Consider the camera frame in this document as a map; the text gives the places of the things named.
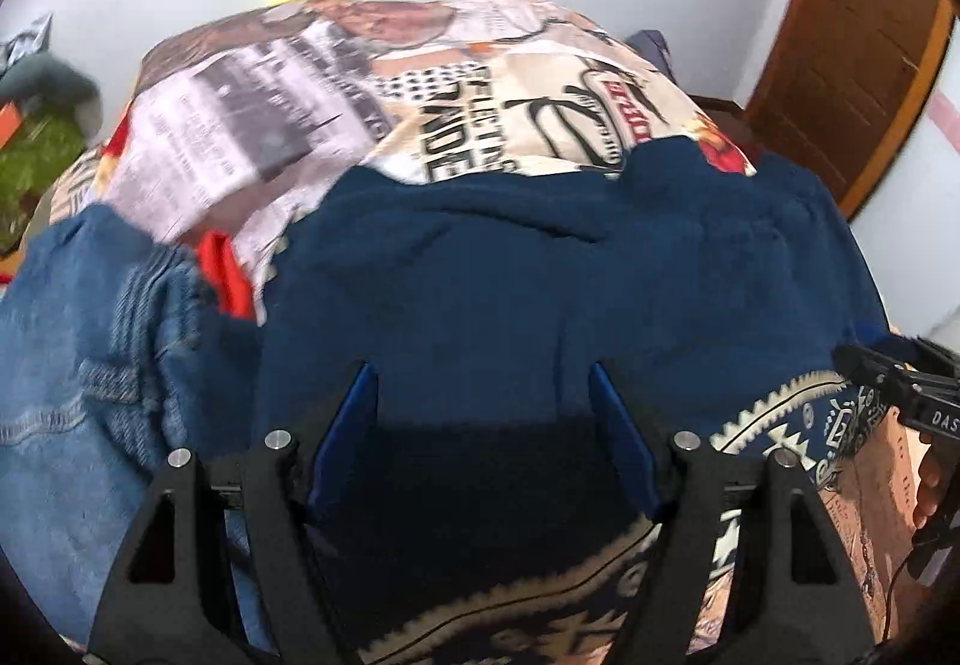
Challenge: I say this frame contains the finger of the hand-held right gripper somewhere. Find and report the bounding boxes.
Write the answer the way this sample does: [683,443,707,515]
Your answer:
[910,335,960,381]
[831,342,922,413]

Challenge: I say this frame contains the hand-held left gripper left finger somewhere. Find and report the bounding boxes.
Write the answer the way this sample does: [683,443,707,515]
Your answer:
[86,361,380,665]

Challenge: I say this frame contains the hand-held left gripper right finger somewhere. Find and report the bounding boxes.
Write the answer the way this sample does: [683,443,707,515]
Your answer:
[589,361,875,665]

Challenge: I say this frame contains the navy patterned sweater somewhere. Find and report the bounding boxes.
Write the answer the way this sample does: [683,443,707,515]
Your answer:
[251,136,922,665]

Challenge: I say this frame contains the person's right hand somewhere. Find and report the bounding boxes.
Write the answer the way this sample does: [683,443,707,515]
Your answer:
[912,438,960,552]

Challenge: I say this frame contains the red cloth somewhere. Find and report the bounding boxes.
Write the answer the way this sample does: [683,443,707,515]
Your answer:
[193,228,260,323]

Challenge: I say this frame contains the blue denim jeans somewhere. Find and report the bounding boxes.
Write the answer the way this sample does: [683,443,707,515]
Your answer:
[0,206,265,645]

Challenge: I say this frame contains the brown wooden door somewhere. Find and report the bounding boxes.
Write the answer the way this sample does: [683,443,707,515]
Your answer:
[741,0,960,220]

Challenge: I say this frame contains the newspaper print quilt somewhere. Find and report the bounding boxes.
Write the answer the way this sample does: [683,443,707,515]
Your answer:
[45,0,927,658]

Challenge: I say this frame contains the green cloth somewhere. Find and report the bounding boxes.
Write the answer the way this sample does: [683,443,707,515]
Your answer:
[0,110,85,255]

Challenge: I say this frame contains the grey green pillow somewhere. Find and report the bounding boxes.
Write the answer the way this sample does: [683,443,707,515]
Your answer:
[0,52,104,115]

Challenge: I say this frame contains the grey patterned pillow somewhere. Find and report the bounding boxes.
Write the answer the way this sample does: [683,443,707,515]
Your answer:
[0,11,55,74]

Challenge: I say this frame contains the thin black cable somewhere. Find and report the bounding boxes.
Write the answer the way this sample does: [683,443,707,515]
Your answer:
[881,549,920,640]

